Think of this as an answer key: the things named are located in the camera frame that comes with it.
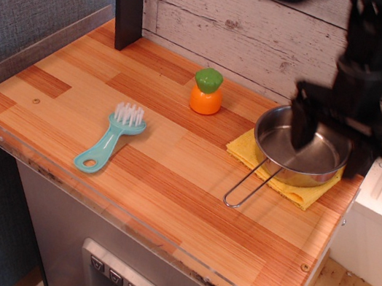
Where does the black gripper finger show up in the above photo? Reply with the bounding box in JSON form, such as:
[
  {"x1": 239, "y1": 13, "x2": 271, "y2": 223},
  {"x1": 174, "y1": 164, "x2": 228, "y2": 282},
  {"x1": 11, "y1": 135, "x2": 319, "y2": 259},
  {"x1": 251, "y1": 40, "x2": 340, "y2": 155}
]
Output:
[
  {"x1": 343, "y1": 139, "x2": 379, "y2": 179},
  {"x1": 291, "y1": 98, "x2": 319, "y2": 150}
]

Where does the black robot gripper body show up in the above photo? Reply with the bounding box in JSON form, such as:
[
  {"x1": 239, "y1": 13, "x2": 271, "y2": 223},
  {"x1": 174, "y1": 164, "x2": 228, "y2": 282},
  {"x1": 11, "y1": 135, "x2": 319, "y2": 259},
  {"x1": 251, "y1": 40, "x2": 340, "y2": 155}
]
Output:
[{"x1": 295, "y1": 55, "x2": 382, "y2": 152}]

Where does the silver pot with wire handle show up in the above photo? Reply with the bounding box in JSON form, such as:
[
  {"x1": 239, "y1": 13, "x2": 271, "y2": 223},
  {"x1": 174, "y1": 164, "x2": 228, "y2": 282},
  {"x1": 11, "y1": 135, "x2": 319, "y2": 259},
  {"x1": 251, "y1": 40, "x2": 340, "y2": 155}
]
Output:
[{"x1": 222, "y1": 96, "x2": 359, "y2": 228}]

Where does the yellow folded rag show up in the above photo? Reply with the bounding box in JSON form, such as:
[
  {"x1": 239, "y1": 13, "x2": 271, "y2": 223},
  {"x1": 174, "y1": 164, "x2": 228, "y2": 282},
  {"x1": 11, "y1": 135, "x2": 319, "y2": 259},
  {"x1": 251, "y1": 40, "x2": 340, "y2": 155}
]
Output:
[{"x1": 226, "y1": 129, "x2": 344, "y2": 210}]

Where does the orange toy carrot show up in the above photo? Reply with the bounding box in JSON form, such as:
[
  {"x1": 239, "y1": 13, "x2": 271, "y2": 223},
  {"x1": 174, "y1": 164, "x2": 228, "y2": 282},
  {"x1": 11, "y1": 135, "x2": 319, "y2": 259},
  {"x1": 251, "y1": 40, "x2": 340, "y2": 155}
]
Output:
[{"x1": 190, "y1": 68, "x2": 224, "y2": 115}]

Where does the teal dish brush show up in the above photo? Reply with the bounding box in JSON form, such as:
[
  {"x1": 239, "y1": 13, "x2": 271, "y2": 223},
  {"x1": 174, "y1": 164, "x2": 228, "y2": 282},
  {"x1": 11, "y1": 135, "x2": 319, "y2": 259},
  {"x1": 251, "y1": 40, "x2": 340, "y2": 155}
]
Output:
[{"x1": 73, "y1": 102, "x2": 147, "y2": 174}]

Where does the silver dispenser panel with buttons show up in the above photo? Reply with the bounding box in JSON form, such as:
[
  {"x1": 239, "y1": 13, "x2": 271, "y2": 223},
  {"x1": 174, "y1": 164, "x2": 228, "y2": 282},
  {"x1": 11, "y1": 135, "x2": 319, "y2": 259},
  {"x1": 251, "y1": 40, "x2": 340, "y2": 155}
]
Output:
[{"x1": 82, "y1": 238, "x2": 155, "y2": 286}]

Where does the grey toy fridge cabinet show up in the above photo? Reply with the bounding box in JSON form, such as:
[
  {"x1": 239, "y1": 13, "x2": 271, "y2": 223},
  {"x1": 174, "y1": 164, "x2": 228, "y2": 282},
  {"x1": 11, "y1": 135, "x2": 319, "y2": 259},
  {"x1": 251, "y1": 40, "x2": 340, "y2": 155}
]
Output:
[{"x1": 17, "y1": 162, "x2": 202, "y2": 286}]

